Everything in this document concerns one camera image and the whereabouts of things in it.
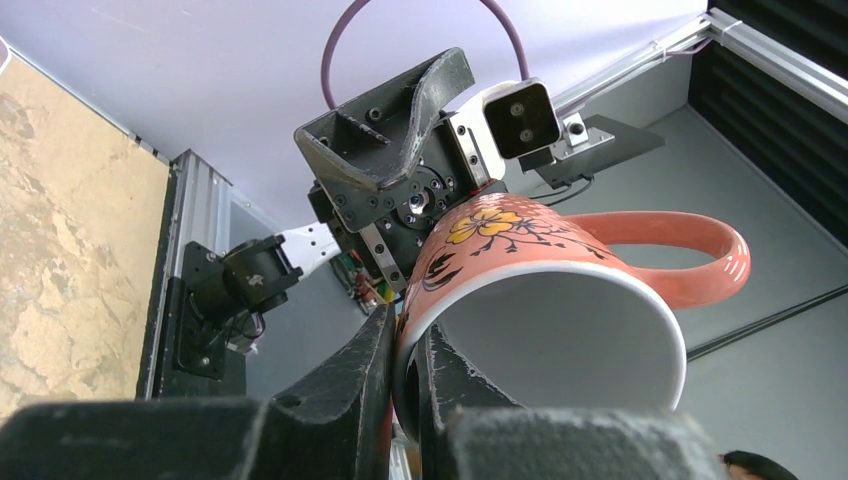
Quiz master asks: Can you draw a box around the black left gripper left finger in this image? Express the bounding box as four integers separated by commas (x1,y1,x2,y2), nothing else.
1,305,395,479

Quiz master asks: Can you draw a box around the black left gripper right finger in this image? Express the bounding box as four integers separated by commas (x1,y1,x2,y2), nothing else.
415,326,726,479

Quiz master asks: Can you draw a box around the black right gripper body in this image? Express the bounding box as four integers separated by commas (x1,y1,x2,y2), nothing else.
308,112,507,292

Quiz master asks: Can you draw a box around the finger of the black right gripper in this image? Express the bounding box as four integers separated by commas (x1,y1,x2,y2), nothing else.
294,48,475,192

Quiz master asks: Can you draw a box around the pink flowered mug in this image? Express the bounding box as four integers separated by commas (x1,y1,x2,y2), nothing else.
392,193,751,438

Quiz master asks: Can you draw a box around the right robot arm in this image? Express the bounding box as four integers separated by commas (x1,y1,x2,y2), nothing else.
169,48,492,380

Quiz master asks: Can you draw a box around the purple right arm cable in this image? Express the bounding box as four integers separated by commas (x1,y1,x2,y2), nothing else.
320,0,531,111

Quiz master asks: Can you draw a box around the black table edge rail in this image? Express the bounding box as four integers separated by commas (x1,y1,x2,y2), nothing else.
135,148,266,402

